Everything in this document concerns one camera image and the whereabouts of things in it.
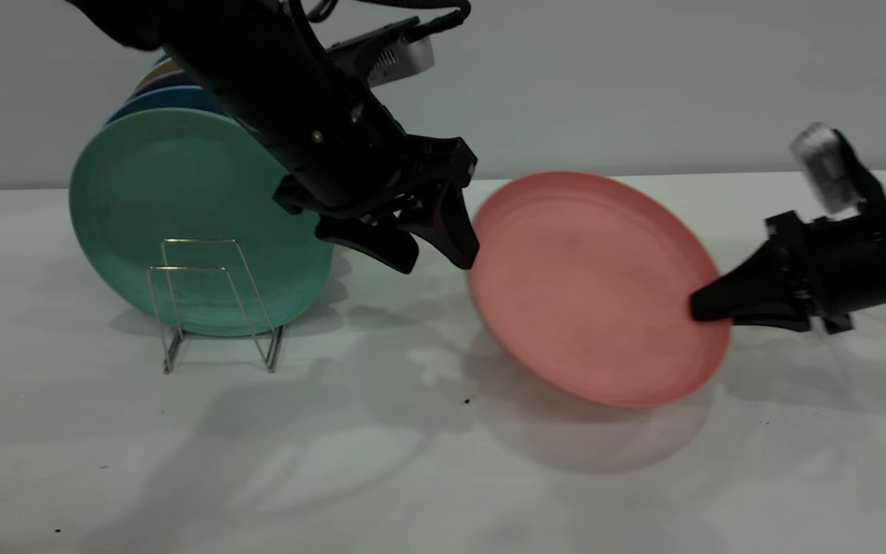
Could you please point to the dark purple round plate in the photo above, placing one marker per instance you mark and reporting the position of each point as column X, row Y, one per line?
column 162, row 85

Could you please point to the green round plate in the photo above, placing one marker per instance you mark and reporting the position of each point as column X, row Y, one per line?
column 151, row 200

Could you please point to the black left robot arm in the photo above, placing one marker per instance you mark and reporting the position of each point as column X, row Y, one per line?
column 235, row 54

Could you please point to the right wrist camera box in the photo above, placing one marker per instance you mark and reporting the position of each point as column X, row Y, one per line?
column 835, row 165

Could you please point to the beige round plate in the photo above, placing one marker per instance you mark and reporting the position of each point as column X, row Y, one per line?
column 162, row 71

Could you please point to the pink round plate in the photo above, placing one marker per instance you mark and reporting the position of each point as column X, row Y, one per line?
column 589, row 292

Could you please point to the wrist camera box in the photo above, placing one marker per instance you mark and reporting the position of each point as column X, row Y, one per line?
column 835, row 165
column 401, row 61

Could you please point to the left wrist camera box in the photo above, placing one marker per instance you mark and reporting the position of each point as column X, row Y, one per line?
column 401, row 61

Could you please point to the blue round plate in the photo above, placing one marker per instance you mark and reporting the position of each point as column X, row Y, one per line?
column 174, row 98

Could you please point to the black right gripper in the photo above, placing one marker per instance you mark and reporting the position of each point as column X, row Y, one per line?
column 851, row 261

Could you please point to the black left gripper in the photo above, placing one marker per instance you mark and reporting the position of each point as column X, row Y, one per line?
column 358, row 169

